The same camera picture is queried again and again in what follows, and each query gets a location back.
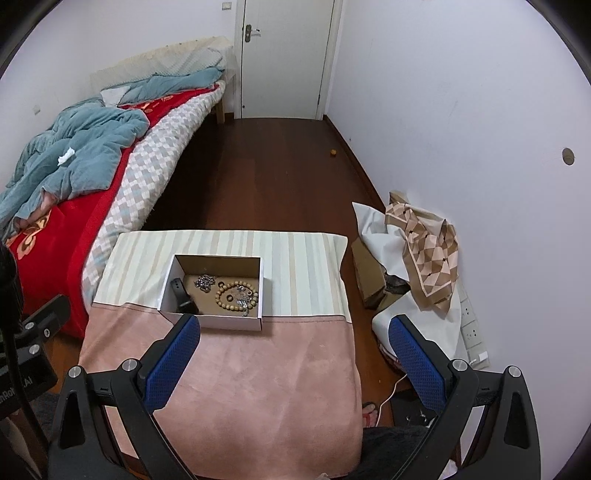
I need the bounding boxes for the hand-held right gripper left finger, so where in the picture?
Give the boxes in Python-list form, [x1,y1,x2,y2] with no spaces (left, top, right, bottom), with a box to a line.
[48,314,201,480]

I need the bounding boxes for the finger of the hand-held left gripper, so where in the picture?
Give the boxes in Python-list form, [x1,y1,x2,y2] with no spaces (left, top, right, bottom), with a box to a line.
[21,294,71,343]

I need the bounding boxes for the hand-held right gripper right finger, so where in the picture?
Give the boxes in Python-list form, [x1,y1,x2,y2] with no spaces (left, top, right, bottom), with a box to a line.
[388,315,542,480]

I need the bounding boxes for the black smart watch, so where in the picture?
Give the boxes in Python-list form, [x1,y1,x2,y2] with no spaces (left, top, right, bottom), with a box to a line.
[170,277,198,315]

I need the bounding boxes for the wooden bead bracelet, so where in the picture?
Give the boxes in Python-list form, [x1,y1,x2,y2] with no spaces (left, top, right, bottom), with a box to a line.
[215,281,259,315]

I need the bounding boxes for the thin silver chain necklace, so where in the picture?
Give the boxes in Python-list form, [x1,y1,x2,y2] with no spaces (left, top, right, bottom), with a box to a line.
[232,286,257,317]

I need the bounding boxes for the white power strip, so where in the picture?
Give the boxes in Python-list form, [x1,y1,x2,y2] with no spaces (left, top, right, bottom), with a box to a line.
[455,295,490,370]

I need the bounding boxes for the pink and striped tablecloth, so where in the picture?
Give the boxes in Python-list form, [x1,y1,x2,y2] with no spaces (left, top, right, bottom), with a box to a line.
[78,229,363,478]

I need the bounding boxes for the dark grey fuzzy cloth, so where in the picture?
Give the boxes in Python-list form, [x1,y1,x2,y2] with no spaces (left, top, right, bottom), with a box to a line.
[355,422,444,480]

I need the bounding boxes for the red floral blanket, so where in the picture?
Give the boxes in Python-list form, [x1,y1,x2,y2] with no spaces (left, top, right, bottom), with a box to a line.
[2,90,215,337]

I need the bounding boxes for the brown cardboard box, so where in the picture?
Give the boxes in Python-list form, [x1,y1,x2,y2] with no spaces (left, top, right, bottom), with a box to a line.
[351,237,402,310]

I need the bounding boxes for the brown patterned cloth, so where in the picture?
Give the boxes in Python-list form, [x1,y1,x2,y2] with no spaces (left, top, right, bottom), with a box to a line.
[385,191,459,315]

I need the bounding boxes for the blue-grey duvet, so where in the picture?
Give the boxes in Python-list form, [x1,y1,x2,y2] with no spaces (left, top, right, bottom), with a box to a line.
[0,67,227,238]

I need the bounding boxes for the checkered quilt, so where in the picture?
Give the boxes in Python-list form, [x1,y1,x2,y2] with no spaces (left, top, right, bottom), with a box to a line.
[82,80,227,296]

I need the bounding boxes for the beige headboard cover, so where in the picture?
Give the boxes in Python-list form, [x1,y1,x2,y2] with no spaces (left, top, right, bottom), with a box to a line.
[89,36,237,93]

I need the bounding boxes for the white door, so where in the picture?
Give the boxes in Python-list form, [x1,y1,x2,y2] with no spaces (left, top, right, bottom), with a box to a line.
[233,0,343,121]

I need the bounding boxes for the white cable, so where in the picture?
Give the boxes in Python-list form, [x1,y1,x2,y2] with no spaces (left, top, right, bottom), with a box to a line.
[374,369,409,428]

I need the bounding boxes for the wooden bed frame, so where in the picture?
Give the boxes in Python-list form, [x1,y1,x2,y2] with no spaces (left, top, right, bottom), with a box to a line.
[216,76,239,124]

